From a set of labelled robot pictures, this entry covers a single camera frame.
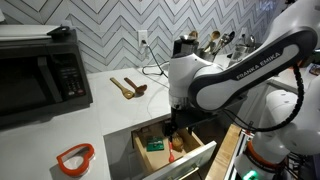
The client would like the dark wooden spoon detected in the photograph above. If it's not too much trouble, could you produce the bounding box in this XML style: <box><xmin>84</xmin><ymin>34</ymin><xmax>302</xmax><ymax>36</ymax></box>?
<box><xmin>123</xmin><ymin>77</ymin><xmax>148</xmax><ymax>98</ymax></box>

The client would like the large wooden spoon in holder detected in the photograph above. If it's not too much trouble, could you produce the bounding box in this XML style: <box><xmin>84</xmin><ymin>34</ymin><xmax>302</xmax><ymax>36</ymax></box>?
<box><xmin>203</xmin><ymin>30</ymin><xmax>222</xmax><ymax>53</ymax></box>

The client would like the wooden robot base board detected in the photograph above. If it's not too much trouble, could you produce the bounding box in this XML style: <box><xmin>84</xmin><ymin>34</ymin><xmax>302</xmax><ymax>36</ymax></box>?
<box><xmin>204</xmin><ymin>123</ymin><xmax>243</xmax><ymax>180</ymax></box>

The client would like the clear glass jar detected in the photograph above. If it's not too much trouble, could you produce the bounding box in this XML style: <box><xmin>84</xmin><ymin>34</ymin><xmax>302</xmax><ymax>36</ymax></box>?
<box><xmin>229</xmin><ymin>43</ymin><xmax>252</xmax><ymax>65</ymax></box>

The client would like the black microwave oven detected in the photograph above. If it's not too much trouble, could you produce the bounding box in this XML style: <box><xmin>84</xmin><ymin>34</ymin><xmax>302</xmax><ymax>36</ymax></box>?
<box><xmin>0</xmin><ymin>28</ymin><xmax>94</xmax><ymax>129</ymax></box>

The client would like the brass drawer handle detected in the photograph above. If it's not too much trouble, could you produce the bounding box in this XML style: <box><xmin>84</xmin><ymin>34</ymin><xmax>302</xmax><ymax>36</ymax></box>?
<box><xmin>171</xmin><ymin>164</ymin><xmax>201</xmax><ymax>180</ymax></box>

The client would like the black coffee maker cord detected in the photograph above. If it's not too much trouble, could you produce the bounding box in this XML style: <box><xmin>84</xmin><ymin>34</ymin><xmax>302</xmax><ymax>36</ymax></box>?
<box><xmin>141</xmin><ymin>60</ymin><xmax>171</xmax><ymax>77</ymax></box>

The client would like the white wall outlet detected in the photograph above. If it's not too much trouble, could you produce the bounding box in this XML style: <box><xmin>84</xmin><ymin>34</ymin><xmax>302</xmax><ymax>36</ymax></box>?
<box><xmin>137</xmin><ymin>29</ymin><xmax>149</xmax><ymax>48</ymax></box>

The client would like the red heart-shaped container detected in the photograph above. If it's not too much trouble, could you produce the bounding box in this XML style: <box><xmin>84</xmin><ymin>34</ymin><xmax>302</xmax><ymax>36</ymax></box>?
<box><xmin>55</xmin><ymin>143</ymin><xmax>96</xmax><ymax>178</ymax></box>

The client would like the gray power cable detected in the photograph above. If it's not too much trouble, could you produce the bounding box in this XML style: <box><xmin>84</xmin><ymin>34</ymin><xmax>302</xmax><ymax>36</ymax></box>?
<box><xmin>141</xmin><ymin>39</ymin><xmax>171</xmax><ymax>81</ymax></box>

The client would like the black small object on microwave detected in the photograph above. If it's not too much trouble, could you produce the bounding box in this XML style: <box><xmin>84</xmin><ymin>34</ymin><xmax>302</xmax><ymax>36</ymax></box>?
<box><xmin>46</xmin><ymin>25</ymin><xmax>72</xmax><ymax>38</ymax></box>

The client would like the black ladle in holder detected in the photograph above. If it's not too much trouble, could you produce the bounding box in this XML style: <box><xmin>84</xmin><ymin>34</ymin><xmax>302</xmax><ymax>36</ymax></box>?
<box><xmin>213</xmin><ymin>30</ymin><xmax>236</xmax><ymax>56</ymax></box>

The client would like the white tray on microwave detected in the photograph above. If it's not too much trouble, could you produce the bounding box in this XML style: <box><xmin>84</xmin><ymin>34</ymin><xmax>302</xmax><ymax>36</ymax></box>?
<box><xmin>0</xmin><ymin>24</ymin><xmax>61</xmax><ymax>42</ymax></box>

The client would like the green packet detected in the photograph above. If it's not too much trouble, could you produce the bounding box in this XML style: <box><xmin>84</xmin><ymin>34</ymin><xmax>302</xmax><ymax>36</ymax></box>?
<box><xmin>145</xmin><ymin>135</ymin><xmax>165</xmax><ymax>153</ymax></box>

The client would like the wooden drawer with white front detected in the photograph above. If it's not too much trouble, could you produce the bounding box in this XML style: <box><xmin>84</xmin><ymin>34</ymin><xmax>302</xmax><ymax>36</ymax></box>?
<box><xmin>131</xmin><ymin>116</ymin><xmax>218</xmax><ymax>180</ymax></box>

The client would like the light wooden spoon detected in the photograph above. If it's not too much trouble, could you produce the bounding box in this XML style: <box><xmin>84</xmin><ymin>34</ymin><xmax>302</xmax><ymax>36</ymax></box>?
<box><xmin>109</xmin><ymin>77</ymin><xmax>135</xmax><ymax>100</ymax></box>

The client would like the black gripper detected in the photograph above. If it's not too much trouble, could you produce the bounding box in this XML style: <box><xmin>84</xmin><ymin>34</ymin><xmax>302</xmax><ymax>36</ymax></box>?
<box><xmin>162</xmin><ymin>108</ymin><xmax>218</xmax><ymax>143</ymax></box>

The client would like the brown plush toy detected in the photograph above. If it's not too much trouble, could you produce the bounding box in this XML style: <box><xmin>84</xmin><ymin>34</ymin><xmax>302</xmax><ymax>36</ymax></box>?
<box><xmin>171</xmin><ymin>133</ymin><xmax>185</xmax><ymax>151</ymax></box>

